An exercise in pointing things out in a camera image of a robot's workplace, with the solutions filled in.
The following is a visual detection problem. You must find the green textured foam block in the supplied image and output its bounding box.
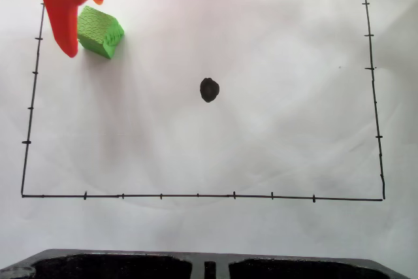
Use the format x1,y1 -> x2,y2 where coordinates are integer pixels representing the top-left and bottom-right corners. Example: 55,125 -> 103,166
77,5 -> 125,60

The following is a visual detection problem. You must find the white paper sheet drawn rectangle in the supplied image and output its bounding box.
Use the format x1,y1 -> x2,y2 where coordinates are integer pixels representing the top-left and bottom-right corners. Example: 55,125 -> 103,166
0,0 -> 418,260

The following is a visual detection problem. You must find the black plastic tray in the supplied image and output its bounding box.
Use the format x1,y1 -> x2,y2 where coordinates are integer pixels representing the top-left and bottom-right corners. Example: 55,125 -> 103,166
0,248 -> 418,279

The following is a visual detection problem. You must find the black dot mark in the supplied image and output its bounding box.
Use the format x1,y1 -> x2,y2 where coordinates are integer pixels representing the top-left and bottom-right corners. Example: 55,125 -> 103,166
199,77 -> 221,103

